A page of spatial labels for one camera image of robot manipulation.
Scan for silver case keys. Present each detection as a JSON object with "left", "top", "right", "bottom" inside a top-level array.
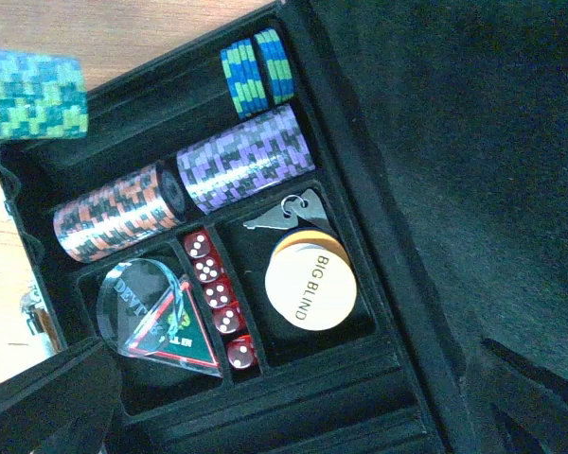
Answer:
[{"left": 242, "top": 194, "right": 316, "bottom": 231}]

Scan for red die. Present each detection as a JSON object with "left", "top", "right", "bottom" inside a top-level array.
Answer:
[
  {"left": 213, "top": 302, "right": 246, "bottom": 335},
  {"left": 183, "top": 229, "right": 214, "bottom": 260},
  {"left": 203, "top": 278, "right": 235, "bottom": 309},
  {"left": 226, "top": 335, "right": 257, "bottom": 370},
  {"left": 193, "top": 255, "right": 224, "bottom": 284}
]

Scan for green 20 chip stack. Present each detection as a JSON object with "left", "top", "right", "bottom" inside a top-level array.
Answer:
[{"left": 0, "top": 49, "right": 89, "bottom": 140}]

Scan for blue chip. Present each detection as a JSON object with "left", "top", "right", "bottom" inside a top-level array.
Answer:
[{"left": 220, "top": 27, "right": 294, "bottom": 119}]

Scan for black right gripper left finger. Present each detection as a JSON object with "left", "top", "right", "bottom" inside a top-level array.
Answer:
[{"left": 0, "top": 338, "right": 121, "bottom": 453}]

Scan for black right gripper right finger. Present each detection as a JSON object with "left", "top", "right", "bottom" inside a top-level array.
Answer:
[{"left": 478, "top": 339, "right": 568, "bottom": 453}]

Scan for black poker set case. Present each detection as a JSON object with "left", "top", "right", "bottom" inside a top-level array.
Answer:
[{"left": 0, "top": 1, "right": 568, "bottom": 453}]

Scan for brown chip stack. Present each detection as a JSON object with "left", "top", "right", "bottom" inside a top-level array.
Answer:
[{"left": 53, "top": 161, "right": 186, "bottom": 263}]

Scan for white dealer button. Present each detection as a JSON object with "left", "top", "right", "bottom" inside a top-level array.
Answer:
[{"left": 264, "top": 229, "right": 358, "bottom": 331}]

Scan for triangular all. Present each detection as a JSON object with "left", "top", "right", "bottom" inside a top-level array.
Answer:
[{"left": 122, "top": 275, "right": 222, "bottom": 378}]

